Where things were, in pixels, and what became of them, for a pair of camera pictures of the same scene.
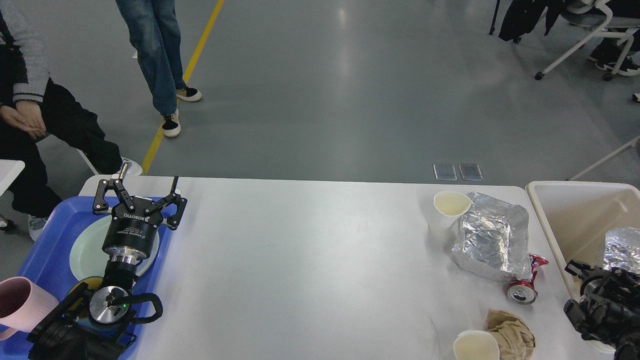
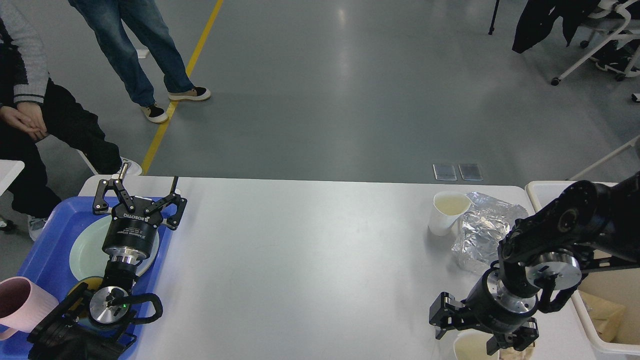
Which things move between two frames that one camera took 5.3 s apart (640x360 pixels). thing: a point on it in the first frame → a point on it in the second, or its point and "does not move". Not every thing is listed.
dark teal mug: [83, 310] does not move
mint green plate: [88, 259] does not move
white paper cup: [475, 345] does not move
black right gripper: [593, 285] → [494, 306]
